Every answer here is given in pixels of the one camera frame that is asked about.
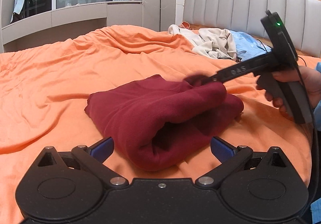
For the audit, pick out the cream white clothes pile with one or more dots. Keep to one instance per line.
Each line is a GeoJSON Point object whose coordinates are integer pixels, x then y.
{"type": "Point", "coordinates": [214, 43]}

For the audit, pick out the orange bed sheet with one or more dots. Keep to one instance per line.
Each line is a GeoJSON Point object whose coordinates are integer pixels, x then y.
{"type": "Point", "coordinates": [44, 92]}

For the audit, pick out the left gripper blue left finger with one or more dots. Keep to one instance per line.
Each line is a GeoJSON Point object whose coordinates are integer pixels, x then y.
{"type": "Point", "coordinates": [91, 160]}

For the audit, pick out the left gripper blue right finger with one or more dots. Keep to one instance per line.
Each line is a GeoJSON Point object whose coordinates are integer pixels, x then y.
{"type": "Point", "coordinates": [233, 159]}

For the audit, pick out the grey padded headboard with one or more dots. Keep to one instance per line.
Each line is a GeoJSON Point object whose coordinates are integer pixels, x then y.
{"type": "Point", "coordinates": [301, 18]}

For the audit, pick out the person right hand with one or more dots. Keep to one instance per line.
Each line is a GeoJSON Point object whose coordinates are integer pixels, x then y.
{"type": "Point", "coordinates": [310, 78]}

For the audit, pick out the light blue garment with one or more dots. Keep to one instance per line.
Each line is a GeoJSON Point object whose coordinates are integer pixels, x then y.
{"type": "Point", "coordinates": [248, 47]}

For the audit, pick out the dark red knit garment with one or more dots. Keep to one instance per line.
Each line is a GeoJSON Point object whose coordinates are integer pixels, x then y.
{"type": "Point", "coordinates": [156, 123]}

